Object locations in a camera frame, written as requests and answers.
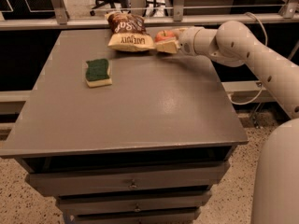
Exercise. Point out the grey drawer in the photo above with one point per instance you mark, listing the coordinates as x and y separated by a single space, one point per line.
142 217
135 202
128 179

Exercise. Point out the grey metal railing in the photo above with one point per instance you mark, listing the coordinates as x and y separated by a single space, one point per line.
62 22

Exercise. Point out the grey drawer cabinet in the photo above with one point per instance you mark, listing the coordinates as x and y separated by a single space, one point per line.
159 110

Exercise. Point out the brown chip bag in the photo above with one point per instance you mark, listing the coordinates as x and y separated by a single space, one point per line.
128 32

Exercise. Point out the bottom grey drawer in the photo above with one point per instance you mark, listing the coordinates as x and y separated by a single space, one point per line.
142 217

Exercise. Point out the middle grey drawer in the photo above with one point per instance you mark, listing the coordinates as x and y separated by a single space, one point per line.
135 202

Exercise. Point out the green yellow sponge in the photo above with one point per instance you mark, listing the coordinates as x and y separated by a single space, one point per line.
98 73

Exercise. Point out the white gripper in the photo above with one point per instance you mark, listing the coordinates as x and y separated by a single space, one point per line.
186 41

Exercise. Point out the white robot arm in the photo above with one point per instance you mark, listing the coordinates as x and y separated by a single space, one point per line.
271 189

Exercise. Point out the red apple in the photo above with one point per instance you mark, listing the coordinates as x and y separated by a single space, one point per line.
164 35

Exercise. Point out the top grey drawer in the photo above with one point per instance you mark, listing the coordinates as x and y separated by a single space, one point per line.
128 179

